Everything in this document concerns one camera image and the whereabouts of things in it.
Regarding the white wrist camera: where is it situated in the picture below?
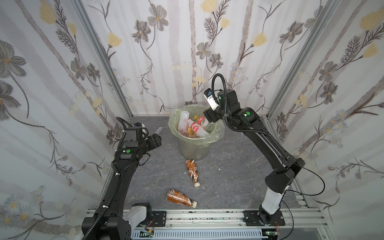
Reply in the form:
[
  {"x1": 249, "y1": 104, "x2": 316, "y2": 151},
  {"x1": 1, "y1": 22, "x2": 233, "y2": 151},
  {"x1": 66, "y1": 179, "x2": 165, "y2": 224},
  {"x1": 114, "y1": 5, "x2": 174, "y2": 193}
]
[
  {"x1": 133, "y1": 122, "x2": 146, "y2": 130},
  {"x1": 204, "y1": 88, "x2": 220, "y2": 111}
]

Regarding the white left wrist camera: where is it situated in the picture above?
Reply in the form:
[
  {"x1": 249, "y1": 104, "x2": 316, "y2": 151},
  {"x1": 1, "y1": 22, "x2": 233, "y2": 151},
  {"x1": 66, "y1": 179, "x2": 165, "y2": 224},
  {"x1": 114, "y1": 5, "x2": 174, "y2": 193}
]
[{"x1": 133, "y1": 122, "x2": 146, "y2": 130}]

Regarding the green plastic waste bin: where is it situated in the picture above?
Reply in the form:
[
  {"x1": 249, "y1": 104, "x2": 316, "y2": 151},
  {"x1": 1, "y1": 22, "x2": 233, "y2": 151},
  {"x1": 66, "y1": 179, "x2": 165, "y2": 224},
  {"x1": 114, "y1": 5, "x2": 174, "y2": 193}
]
[{"x1": 168, "y1": 104, "x2": 225, "y2": 161}]

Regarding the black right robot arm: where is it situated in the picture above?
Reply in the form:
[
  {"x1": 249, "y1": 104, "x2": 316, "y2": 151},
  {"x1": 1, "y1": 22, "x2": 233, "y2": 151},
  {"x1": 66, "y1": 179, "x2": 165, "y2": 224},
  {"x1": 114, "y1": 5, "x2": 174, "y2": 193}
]
[{"x1": 204, "y1": 74, "x2": 305, "y2": 226}]

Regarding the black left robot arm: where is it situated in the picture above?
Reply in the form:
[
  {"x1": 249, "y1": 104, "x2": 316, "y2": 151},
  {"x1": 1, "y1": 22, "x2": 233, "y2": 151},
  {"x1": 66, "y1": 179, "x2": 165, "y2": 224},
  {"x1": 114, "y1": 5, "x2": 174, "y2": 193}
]
[{"x1": 82, "y1": 117, "x2": 162, "y2": 240}]

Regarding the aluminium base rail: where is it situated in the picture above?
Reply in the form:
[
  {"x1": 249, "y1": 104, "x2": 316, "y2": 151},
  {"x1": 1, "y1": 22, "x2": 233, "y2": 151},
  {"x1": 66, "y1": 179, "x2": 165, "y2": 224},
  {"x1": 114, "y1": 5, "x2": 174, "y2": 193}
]
[{"x1": 129, "y1": 208, "x2": 334, "y2": 240}]

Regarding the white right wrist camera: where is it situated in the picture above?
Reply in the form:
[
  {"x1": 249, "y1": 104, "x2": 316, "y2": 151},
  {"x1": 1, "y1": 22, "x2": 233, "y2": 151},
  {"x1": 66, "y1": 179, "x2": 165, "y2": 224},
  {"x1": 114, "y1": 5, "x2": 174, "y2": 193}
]
[{"x1": 204, "y1": 88, "x2": 220, "y2": 111}]

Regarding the clear bottle yellow cap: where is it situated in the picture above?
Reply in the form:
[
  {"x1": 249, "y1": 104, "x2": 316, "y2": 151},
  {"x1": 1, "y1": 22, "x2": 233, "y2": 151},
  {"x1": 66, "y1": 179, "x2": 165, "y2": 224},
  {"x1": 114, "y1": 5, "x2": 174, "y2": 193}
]
[{"x1": 197, "y1": 116, "x2": 214, "y2": 131}]

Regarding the brown bottle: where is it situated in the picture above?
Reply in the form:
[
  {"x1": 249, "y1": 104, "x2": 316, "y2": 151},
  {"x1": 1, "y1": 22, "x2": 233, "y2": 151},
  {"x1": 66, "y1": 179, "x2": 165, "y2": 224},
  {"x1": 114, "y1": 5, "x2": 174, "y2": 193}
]
[
  {"x1": 167, "y1": 189, "x2": 197, "y2": 209},
  {"x1": 186, "y1": 160, "x2": 200, "y2": 188}
]

